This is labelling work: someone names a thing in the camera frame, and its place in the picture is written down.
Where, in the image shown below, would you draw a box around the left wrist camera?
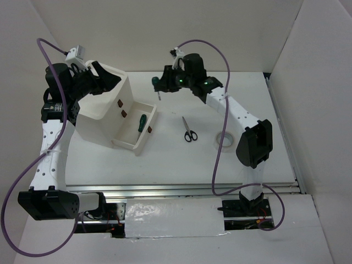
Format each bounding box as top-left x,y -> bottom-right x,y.
65,45 -> 87,70

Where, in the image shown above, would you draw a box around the black handled scissors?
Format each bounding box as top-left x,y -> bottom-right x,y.
182,117 -> 198,142

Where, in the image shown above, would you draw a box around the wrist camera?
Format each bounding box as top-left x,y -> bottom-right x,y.
65,45 -> 87,70
170,47 -> 185,69

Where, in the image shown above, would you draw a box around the short green screwdriver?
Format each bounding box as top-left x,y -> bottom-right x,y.
152,76 -> 161,101

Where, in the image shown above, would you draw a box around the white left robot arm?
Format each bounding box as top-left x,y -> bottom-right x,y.
18,61 -> 121,221

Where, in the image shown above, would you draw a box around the white drawer cabinet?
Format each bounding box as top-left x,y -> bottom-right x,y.
75,63 -> 134,148

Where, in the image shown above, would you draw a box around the white drawer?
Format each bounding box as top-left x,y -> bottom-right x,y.
112,101 -> 158,156

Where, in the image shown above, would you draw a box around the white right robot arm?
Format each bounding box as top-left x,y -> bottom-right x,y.
152,49 -> 273,216

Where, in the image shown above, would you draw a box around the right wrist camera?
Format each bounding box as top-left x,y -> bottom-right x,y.
170,47 -> 185,69

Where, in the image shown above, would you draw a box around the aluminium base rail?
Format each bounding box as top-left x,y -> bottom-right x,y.
67,182 -> 301,200

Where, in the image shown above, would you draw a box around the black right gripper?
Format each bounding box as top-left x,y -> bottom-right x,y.
154,65 -> 194,93

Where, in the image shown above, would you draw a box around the white foam cover panel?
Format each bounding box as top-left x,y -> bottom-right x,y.
125,198 -> 224,238

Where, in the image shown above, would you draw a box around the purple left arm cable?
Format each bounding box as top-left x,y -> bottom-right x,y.
0,38 -> 86,258

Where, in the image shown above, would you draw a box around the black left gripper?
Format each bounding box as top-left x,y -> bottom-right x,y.
68,61 -> 122,101

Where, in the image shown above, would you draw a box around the long green screwdriver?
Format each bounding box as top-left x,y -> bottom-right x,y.
136,114 -> 147,142

